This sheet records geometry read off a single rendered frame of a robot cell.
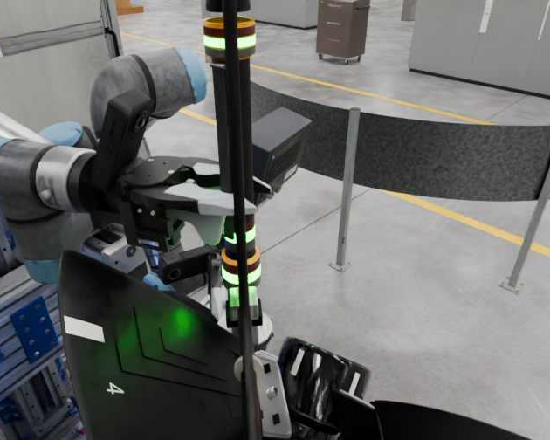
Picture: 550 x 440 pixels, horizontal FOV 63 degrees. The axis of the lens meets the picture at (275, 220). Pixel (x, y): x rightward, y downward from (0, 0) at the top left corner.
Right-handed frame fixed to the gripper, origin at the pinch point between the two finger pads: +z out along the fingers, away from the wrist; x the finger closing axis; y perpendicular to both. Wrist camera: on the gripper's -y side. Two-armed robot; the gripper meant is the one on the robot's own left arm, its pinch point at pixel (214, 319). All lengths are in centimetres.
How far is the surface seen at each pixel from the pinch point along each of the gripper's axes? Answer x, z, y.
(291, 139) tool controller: -6, -62, 22
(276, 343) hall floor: 115, -99, 37
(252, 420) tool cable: -19.8, 30.7, 1.4
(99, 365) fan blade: -24.1, 28.5, -9.8
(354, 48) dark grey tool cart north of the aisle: 75, -643, 231
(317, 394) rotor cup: -7.5, 19.7, 11.0
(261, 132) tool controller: -8, -61, 13
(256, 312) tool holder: -17.5, 16.7, 3.3
